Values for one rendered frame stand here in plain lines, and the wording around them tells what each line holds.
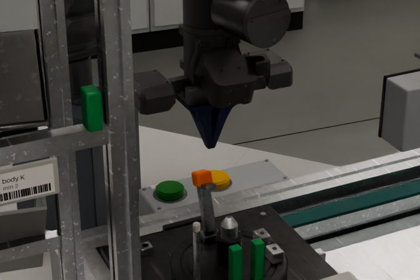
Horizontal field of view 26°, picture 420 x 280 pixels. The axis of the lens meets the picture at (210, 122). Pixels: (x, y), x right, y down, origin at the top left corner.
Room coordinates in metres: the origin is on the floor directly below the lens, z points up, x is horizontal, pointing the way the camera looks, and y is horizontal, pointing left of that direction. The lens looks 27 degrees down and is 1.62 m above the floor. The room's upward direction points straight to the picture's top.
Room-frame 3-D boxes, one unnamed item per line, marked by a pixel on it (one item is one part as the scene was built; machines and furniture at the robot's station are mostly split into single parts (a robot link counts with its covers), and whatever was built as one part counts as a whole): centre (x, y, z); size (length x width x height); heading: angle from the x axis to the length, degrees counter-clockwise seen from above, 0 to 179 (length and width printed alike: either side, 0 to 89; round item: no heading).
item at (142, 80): (0.94, 0.00, 1.23); 0.19 x 0.06 x 0.08; 115
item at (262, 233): (0.92, -0.06, 1.00); 0.02 x 0.01 x 0.02; 25
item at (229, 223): (0.89, -0.02, 1.04); 0.02 x 0.02 x 0.03
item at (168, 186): (1.09, 0.06, 0.96); 0.04 x 0.04 x 0.02
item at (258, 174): (1.12, -0.01, 0.93); 0.21 x 0.07 x 0.06; 115
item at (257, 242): (0.85, -0.05, 1.01); 0.01 x 0.01 x 0.05; 25
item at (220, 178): (1.12, -0.01, 0.96); 0.04 x 0.04 x 0.02
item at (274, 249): (0.89, -0.08, 1.00); 0.02 x 0.01 x 0.02; 25
